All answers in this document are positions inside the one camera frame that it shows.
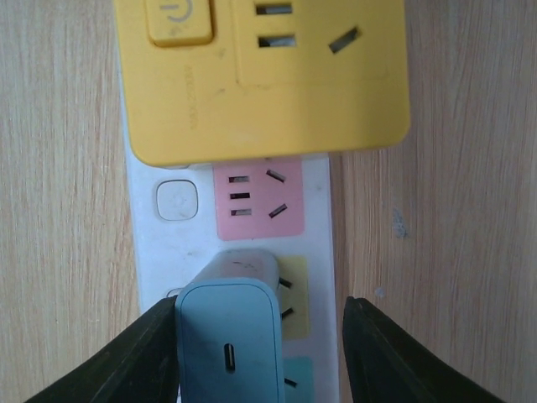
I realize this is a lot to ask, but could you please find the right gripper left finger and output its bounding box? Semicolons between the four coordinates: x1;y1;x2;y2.
29;296;180;402

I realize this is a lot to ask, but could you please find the yellow cube socket adapter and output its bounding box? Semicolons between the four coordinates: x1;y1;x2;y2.
114;1;410;167

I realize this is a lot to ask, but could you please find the blue usb charger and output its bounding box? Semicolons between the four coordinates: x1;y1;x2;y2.
175;249;285;402

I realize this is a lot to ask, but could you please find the white power strip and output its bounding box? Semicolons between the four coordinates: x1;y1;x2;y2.
117;62;341;403

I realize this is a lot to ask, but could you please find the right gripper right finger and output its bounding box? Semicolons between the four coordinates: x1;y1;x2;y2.
342;296;500;402

